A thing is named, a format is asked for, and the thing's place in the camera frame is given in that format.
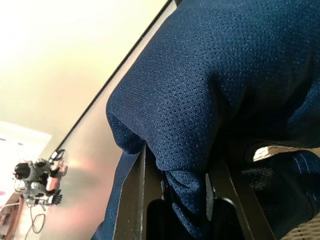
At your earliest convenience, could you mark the pale woven basket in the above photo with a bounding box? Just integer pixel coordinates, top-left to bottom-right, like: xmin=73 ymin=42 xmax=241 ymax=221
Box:
xmin=251 ymin=145 xmax=320 ymax=240

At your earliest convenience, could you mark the brown wooden frame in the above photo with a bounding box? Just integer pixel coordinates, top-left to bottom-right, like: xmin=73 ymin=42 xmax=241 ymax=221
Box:
xmin=0 ymin=197 xmax=25 ymax=240

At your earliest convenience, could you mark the grey humanoid robot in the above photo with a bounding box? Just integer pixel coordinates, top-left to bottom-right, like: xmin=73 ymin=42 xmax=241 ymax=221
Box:
xmin=13 ymin=158 xmax=69 ymax=206

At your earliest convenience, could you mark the navy blue garment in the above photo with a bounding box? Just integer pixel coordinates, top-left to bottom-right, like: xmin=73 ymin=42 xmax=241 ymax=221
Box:
xmin=91 ymin=0 xmax=320 ymax=240

